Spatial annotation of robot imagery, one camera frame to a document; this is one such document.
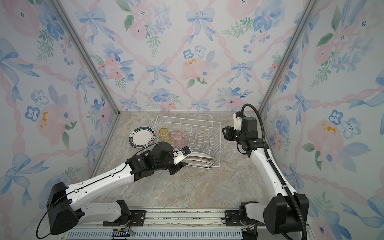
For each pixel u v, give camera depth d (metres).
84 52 0.85
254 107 0.56
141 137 1.03
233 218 0.71
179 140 0.93
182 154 0.62
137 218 0.74
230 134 0.71
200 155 0.78
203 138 1.04
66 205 0.40
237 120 0.72
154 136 1.00
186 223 0.73
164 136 0.94
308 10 0.70
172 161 0.64
